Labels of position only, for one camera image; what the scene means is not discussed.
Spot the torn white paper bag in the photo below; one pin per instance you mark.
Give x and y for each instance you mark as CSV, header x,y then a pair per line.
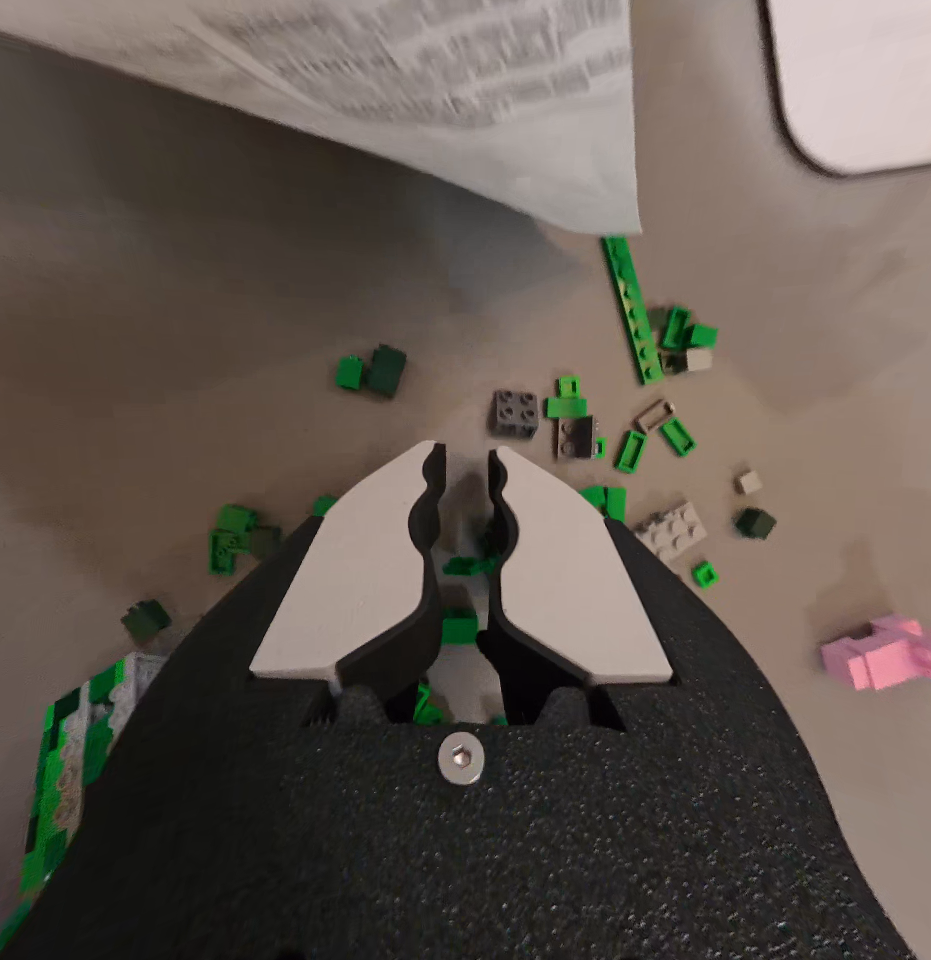
x,y
360,75

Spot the pile of green toy bricks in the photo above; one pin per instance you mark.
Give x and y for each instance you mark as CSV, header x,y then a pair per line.
x,y
353,373

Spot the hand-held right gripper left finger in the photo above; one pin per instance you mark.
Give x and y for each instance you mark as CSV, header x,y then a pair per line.
x,y
338,592

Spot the white book stand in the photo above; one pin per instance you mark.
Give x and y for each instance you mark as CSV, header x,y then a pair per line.
x,y
870,75

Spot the green white brick assembly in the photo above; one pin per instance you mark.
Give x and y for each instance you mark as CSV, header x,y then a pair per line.
x,y
68,765

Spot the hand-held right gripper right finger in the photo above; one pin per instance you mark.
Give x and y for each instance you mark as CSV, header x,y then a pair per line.
x,y
585,592

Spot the long green plate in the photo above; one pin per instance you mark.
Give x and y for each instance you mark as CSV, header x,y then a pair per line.
x,y
632,307

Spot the pink toy pig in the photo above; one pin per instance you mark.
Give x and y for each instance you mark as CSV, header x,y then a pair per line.
x,y
885,656

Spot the small light grey cube brick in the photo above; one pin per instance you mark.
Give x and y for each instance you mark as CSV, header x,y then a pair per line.
x,y
748,482

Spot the dark grey square brick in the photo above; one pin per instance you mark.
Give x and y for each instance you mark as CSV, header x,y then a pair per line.
x,y
514,414

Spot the light grey studded plate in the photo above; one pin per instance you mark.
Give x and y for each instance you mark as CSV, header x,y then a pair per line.
x,y
669,531

